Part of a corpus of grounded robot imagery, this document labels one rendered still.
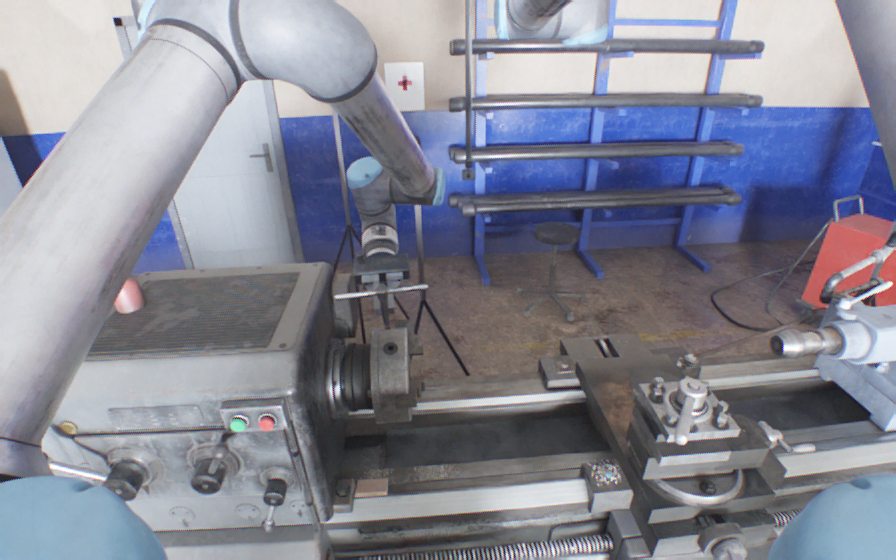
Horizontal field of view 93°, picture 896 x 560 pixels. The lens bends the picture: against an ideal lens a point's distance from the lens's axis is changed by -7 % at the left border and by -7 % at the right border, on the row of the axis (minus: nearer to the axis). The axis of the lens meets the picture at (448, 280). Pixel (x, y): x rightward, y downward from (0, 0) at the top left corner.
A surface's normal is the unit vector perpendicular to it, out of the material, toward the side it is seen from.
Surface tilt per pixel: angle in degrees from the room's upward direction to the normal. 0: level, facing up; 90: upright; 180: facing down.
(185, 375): 45
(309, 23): 76
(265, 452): 90
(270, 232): 90
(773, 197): 90
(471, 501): 36
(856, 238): 90
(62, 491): 5
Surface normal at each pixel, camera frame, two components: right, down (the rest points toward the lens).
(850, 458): 0.03, -0.44
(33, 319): 0.79, -0.18
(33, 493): 0.07, -0.87
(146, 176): 0.92, -0.04
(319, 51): 0.45, 0.54
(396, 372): 0.04, -0.22
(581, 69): 0.07, 0.48
